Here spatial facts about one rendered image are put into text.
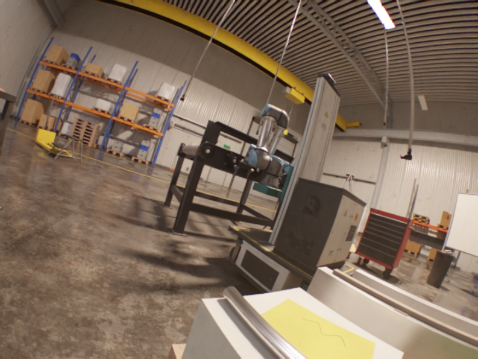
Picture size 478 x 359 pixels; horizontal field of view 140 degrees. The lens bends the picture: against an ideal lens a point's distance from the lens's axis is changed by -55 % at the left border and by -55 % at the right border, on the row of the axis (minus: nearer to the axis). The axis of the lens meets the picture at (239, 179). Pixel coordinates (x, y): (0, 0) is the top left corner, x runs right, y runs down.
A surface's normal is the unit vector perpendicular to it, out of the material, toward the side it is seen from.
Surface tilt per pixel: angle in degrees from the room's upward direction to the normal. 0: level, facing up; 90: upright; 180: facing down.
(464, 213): 90
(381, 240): 90
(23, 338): 0
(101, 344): 0
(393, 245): 90
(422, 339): 90
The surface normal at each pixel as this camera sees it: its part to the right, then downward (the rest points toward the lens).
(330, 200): -0.76, -0.25
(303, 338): 0.32, -0.95
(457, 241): -0.94, -0.32
